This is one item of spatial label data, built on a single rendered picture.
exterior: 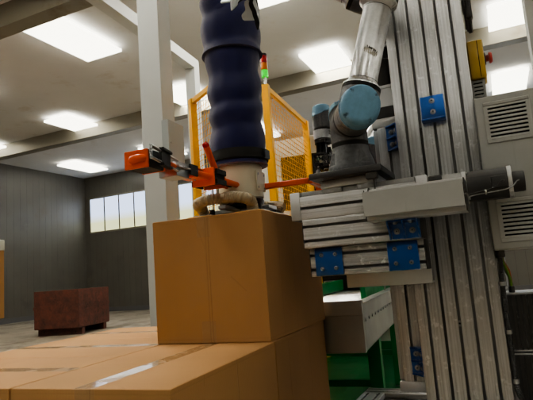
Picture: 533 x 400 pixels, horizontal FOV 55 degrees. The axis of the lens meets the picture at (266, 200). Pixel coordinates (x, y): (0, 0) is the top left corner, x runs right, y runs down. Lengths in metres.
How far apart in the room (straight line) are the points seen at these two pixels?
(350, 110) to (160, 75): 2.20
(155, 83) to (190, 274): 2.04
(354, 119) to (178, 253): 0.71
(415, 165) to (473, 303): 0.47
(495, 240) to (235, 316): 0.81
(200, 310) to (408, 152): 0.86
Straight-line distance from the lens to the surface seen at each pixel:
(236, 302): 1.61
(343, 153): 1.61
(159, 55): 3.58
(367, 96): 1.51
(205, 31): 2.08
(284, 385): 1.66
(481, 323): 1.72
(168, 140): 3.34
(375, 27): 1.63
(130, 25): 5.15
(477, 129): 1.75
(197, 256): 1.67
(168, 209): 3.31
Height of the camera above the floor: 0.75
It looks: 8 degrees up
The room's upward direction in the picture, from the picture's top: 4 degrees counter-clockwise
